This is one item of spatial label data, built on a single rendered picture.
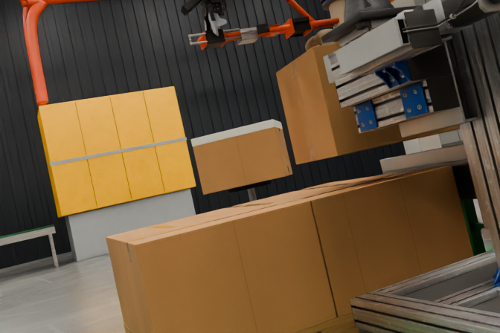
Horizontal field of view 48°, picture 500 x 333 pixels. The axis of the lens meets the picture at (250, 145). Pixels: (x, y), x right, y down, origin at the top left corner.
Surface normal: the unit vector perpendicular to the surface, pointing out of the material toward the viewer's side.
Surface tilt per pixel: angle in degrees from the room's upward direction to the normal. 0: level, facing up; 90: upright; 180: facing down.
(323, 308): 90
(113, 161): 90
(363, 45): 90
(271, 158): 90
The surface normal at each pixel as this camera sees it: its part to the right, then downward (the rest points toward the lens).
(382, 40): -0.90, 0.18
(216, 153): -0.19, -0.01
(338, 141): 0.29, -0.11
